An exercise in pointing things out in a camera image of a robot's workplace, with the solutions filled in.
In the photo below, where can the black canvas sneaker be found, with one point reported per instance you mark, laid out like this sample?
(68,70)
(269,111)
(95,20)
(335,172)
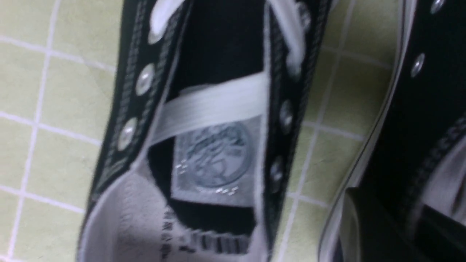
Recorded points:
(404,198)
(208,104)

